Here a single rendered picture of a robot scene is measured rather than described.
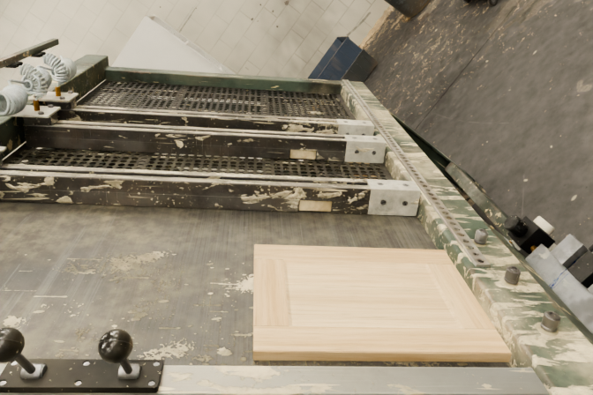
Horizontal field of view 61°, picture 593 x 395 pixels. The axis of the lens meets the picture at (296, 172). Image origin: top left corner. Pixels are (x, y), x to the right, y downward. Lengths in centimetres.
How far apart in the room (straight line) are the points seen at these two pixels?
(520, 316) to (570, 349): 9
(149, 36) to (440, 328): 416
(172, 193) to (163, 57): 358
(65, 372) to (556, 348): 70
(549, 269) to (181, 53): 401
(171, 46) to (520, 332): 419
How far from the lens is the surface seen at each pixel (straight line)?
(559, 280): 113
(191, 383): 73
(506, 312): 94
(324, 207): 124
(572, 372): 87
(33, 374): 76
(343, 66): 524
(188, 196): 122
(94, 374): 75
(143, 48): 477
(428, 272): 105
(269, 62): 616
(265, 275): 96
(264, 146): 154
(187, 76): 244
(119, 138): 159
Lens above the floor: 155
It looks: 17 degrees down
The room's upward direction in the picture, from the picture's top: 55 degrees counter-clockwise
